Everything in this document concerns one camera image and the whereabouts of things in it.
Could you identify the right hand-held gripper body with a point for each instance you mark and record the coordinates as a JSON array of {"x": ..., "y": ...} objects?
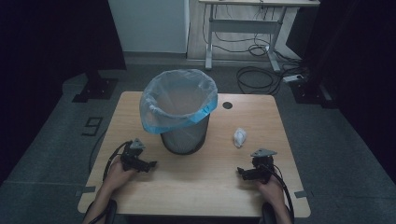
[{"x": 263, "y": 165}]

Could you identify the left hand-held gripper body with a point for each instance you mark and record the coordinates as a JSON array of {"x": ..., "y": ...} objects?
[{"x": 132, "y": 157}]

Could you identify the person's left hand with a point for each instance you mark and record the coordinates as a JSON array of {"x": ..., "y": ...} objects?
[{"x": 120, "y": 175}]

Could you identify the person's right hand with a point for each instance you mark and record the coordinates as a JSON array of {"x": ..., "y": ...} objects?
[{"x": 271, "y": 190}]

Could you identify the crumpled white paper ball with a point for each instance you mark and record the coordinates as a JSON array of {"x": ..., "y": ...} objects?
[{"x": 239, "y": 137}]

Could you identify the black mesh trash bin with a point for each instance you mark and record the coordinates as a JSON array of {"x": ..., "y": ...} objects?
[{"x": 185, "y": 140}]

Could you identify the black chair armrest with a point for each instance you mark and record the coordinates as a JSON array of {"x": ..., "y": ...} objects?
[
  {"x": 268, "y": 214},
  {"x": 110, "y": 211}
]

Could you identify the blue plastic bin bag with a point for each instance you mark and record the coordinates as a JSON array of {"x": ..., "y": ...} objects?
[{"x": 158, "y": 119}]

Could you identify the black round table grommet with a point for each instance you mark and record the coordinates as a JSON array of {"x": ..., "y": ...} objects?
[{"x": 227, "y": 105}]

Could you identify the black stand base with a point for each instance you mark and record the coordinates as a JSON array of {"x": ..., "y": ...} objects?
[
  {"x": 311, "y": 93},
  {"x": 96, "y": 88}
]

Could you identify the white power strip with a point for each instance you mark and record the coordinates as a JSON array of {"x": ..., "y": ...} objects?
[{"x": 292, "y": 78}]

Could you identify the dark curtain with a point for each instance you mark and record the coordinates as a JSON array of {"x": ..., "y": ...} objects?
[
  {"x": 358, "y": 62},
  {"x": 46, "y": 62}
]

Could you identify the white cabinet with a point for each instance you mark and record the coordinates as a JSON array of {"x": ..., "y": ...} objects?
[{"x": 149, "y": 25}]

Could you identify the white metal-frame desk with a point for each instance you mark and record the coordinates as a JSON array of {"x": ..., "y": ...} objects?
[{"x": 243, "y": 26}]

